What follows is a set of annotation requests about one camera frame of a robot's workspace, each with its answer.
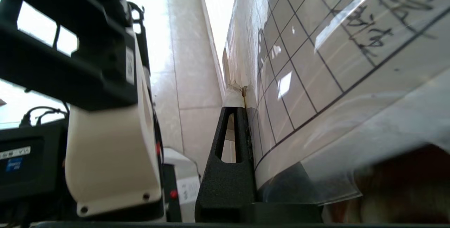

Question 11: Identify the white box with red button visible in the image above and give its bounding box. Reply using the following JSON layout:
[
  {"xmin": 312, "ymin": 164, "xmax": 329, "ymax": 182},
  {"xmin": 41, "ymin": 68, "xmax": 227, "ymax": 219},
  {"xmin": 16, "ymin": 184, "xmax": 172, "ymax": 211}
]
[{"xmin": 162, "ymin": 147, "xmax": 201, "ymax": 223}]

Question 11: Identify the black cable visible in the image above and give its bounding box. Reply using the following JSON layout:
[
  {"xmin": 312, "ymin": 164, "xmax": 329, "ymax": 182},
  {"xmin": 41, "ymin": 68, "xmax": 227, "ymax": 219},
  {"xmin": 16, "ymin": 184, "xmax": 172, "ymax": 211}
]
[{"xmin": 20, "ymin": 106, "xmax": 68, "ymax": 127}]

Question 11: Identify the black metal frame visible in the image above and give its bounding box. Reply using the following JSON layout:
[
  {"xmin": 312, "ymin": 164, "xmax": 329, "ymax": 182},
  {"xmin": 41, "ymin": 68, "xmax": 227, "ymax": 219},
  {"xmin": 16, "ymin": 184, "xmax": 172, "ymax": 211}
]
[{"xmin": 0, "ymin": 0, "xmax": 150, "ymax": 112}]

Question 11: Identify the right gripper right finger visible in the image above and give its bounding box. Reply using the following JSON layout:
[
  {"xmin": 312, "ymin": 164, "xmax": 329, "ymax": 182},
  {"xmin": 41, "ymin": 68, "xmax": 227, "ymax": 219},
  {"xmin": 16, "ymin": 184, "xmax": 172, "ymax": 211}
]
[{"xmin": 254, "ymin": 163, "xmax": 323, "ymax": 223}]

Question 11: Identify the black box with label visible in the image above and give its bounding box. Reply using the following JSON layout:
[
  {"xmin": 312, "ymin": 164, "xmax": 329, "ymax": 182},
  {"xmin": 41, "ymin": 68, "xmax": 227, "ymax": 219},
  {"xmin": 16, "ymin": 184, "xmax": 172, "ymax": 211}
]
[{"xmin": 0, "ymin": 119, "xmax": 70, "ymax": 204}]

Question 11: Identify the inspection card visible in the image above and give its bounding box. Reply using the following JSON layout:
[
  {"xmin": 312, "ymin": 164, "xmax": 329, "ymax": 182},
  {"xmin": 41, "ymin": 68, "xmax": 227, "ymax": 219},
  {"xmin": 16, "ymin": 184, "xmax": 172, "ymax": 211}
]
[{"xmin": 222, "ymin": 0, "xmax": 450, "ymax": 206}]

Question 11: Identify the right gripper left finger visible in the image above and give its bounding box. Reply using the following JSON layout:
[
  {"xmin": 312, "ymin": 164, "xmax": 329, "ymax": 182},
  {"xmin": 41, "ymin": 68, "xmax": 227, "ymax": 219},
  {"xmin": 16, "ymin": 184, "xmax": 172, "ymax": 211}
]
[{"xmin": 195, "ymin": 84, "xmax": 257, "ymax": 222}]

